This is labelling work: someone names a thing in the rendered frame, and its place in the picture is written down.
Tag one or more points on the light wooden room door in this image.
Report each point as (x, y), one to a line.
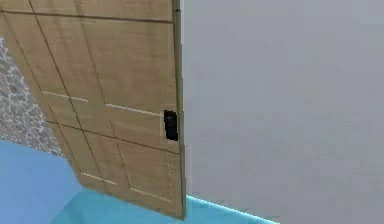
(126, 66)

